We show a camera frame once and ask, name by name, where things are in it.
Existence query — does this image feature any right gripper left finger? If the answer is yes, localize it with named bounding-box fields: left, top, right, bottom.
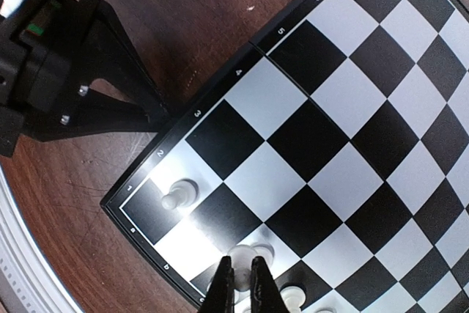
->
left=198, top=256, right=235, bottom=313

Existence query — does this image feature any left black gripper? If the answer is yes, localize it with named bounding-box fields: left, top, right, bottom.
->
left=1, top=0, right=169, bottom=155

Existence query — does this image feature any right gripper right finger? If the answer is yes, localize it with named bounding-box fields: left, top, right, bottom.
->
left=250, top=256, right=289, bottom=313

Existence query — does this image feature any black grey chess board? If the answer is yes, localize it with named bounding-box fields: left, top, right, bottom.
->
left=101, top=0, right=468, bottom=312

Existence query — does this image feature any white pawn in tray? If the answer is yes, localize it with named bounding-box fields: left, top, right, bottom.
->
left=228, top=245, right=257, bottom=303

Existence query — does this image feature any aluminium front rail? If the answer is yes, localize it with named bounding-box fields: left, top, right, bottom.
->
left=1, top=174, right=82, bottom=312

